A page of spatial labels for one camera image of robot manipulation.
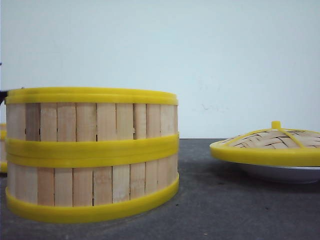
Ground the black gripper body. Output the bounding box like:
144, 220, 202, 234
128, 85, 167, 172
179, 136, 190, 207
0, 91, 9, 105

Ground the bamboo steamer basket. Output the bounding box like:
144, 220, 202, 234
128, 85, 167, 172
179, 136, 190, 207
4, 87, 179, 168
0, 123, 8, 174
5, 154, 179, 224

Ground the woven bamboo steamer lid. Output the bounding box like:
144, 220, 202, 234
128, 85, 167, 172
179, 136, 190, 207
209, 121, 320, 167

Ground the white plate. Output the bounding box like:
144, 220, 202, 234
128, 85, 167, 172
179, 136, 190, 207
226, 161, 320, 184

